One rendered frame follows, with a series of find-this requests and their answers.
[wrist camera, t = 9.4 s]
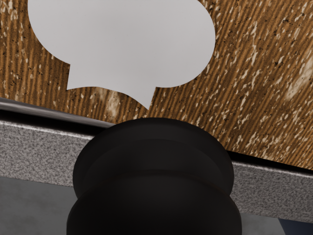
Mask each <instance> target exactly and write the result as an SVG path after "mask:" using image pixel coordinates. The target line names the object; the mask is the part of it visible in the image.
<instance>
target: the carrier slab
mask: <svg viewBox="0 0 313 235"><path fill-rule="evenodd" d="M198 1H199V2H200V3H201V4H202V5H203V6H204V7H205V9H206V10H207V11H208V13H209V15H210V17H211V19H212V21H213V25H214V28H215V47H214V51H213V54H212V57H211V59H210V61H209V63H208V64H207V66H206V67H205V69H204V70H203V71H202V72H201V73H200V74H199V75H198V76H197V77H195V78H194V79H192V80H191V81H189V82H187V83H185V84H182V85H179V86H176V87H169V88H162V87H156V88H155V92H154V95H153V98H152V100H151V104H150V107H149V110H148V109H146V108H145V107H144V106H143V105H142V104H140V103H139V102H138V101H136V100H135V99H133V98H132V97H130V96H128V95H126V94H124V93H121V92H118V91H114V90H109V89H105V88H101V87H80V88H75V89H69V90H67V86H68V77H69V70H70V64H69V63H66V62H64V61H61V60H60V59H58V58H56V57H55V56H53V55H52V54H51V53H50V52H48V51H47V50H46V49H45V48H44V47H43V45H42V44H41V43H40V42H39V40H38V38H37V37H36V35H35V33H34V31H33V29H32V27H31V24H30V20H29V16H28V0H0V97H2V98H7V99H11V100H15V101H19V102H23V103H27V104H32V105H37V106H40V107H45V108H49V109H53V110H57V111H62V112H66V113H70V114H75V115H79V116H83V117H87V118H92V119H96V120H101V121H104V122H109V123H113V124H119V123H122V122H125V121H128V120H133V119H138V118H171V119H176V120H180V121H184V122H187V123H190V124H192V125H195V126H197V127H199V128H201V129H203V130H205V131H206V132H208V133H209V134H211V135H212V136H213V137H215V138H216V139H217V140H218V141H219V142H220V143H221V144H222V146H223V147H224V148H225V150H228V151H232V152H238V153H241V154H246V155H250V156H254V157H258V158H262V159H267V160H271V161H276V162H279V163H284V164H288V165H292V166H297V167H301V168H305V169H310V170H313V0H198Z"/></svg>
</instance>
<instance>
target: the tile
mask: <svg viewBox="0 0 313 235"><path fill-rule="evenodd" d="M28 16H29V20H30V24H31V27H32V29H33V31H34V33H35V35H36V37H37V38H38V40H39V42H40V43H41V44H42V45H43V47H44V48H45V49H46V50H47V51H48V52H50V53H51V54H52V55H53V56H55V57H56V58H58V59H60V60H61V61H64V62H66V63H69V64H70V70H69V77H68V86H67V90H69V89H75V88H80V87H101V88H105V89H109V90H114V91H118V92H121V93H124V94H126V95H128V96H130V97H132V98H133V99H135V100H136V101H138V102H139V103H140V104H142V105H143V106H144V107H145V108H146V109H148V110H149V107H150V104H151V100H152V98H153V95H154V92H155V88H156V87H162V88H169V87H176V86H179V85H182V84H185V83H187V82H189V81H191V80H192V79H194V78H195V77H197V76H198V75H199V74H200V73H201V72H202V71H203V70H204V69H205V67H206V66H207V64H208V63H209V61H210V59H211V57H212V54H213V51H214V47H215V28H214V25H213V21H212V19H211V17H210V15H209V13H208V11H207V10H206V9H205V7H204V6H203V5H202V4H201V3H200V2H199V1H198V0H28Z"/></svg>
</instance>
